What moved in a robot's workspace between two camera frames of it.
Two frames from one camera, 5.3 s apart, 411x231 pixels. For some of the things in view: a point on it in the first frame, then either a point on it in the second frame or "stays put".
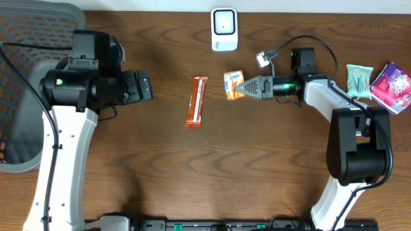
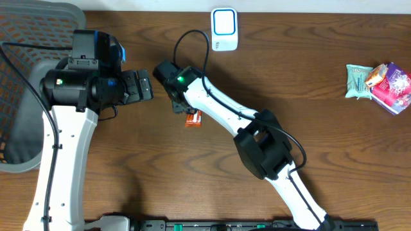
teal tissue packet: [359, 81] stays put
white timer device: [224, 29] stays put
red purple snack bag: [392, 88] stays put
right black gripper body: [265, 86] → [179, 105]
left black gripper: [143, 85] stays put
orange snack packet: [231, 79] → [377, 75]
